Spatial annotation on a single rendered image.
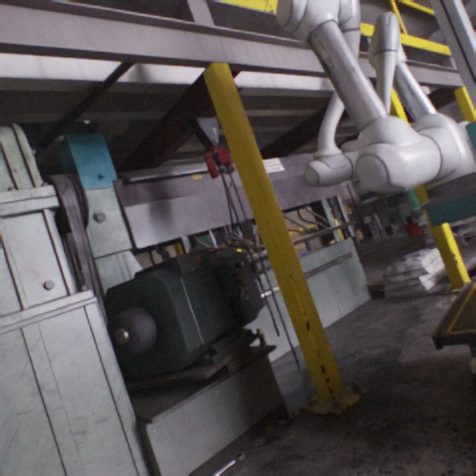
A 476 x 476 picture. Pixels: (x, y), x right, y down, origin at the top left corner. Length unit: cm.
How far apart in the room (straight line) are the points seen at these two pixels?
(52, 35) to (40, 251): 84
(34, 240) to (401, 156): 141
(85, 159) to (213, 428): 171
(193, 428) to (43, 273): 91
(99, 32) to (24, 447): 159
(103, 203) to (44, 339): 107
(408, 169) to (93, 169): 190
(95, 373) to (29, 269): 50
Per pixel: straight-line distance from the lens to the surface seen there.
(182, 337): 164
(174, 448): 176
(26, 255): 172
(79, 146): 257
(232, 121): 184
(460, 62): 148
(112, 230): 241
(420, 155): 119
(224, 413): 187
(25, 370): 163
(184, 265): 174
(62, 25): 174
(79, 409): 168
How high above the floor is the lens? 77
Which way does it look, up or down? 4 degrees up
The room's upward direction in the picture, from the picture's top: 19 degrees counter-clockwise
